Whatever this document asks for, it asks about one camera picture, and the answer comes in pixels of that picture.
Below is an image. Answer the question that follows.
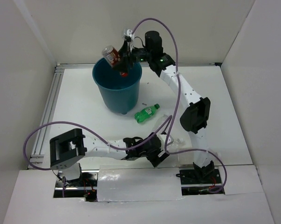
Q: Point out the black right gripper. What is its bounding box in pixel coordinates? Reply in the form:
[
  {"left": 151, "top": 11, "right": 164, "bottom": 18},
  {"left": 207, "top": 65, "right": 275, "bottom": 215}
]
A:
[{"left": 111, "top": 40, "right": 152, "bottom": 74}]

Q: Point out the red label drink bottle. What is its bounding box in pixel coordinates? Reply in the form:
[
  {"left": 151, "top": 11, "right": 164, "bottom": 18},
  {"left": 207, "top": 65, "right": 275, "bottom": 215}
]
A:
[{"left": 102, "top": 45, "right": 128, "bottom": 77}]

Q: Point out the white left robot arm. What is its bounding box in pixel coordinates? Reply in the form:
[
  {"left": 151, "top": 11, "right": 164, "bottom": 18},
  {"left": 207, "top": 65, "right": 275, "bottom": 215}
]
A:
[{"left": 49, "top": 128, "right": 169, "bottom": 186}]

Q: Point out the teal plastic bin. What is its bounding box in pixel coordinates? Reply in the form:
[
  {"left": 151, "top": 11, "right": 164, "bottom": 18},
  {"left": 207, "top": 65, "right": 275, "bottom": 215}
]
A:
[{"left": 92, "top": 58, "right": 142, "bottom": 114}]

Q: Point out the green plastic bottle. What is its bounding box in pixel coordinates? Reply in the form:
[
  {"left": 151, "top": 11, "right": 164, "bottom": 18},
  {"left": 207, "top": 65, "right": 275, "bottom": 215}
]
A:
[{"left": 134, "top": 104, "right": 160, "bottom": 123}]

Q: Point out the white front cover panel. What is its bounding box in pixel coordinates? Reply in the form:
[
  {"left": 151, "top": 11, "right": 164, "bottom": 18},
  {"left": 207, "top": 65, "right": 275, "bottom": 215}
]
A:
[{"left": 97, "top": 168, "right": 183, "bottom": 202}]

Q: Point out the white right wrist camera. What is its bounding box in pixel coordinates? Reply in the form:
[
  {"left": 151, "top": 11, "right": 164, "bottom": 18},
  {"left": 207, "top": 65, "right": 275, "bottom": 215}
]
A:
[{"left": 121, "top": 28, "right": 135, "bottom": 51}]

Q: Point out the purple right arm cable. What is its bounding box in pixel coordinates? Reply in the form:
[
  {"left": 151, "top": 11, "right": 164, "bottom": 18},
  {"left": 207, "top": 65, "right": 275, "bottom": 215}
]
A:
[{"left": 130, "top": 17, "right": 227, "bottom": 193}]

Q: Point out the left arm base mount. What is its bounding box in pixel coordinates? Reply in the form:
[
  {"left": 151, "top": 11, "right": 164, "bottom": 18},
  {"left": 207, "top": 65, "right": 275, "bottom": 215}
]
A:
[{"left": 53, "top": 170, "right": 99, "bottom": 202}]

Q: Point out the aluminium frame rail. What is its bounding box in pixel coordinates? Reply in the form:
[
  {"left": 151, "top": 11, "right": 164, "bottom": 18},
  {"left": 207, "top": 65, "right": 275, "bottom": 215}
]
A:
[{"left": 29, "top": 62, "right": 222, "bottom": 164}]

